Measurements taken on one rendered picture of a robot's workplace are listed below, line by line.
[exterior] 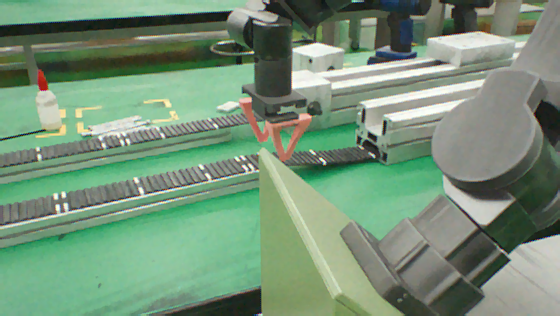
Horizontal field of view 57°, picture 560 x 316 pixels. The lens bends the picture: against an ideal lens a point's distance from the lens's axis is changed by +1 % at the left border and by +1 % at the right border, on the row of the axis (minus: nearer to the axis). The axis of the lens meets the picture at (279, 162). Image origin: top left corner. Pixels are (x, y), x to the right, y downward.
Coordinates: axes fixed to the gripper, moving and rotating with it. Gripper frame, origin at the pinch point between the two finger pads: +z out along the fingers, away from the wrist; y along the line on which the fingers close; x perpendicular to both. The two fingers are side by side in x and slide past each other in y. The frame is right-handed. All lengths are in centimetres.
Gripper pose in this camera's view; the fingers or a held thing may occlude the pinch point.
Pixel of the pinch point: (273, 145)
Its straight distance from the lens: 81.0
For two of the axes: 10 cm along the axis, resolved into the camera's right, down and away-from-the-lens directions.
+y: -4.6, -4.0, 8.0
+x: -8.9, 2.0, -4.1
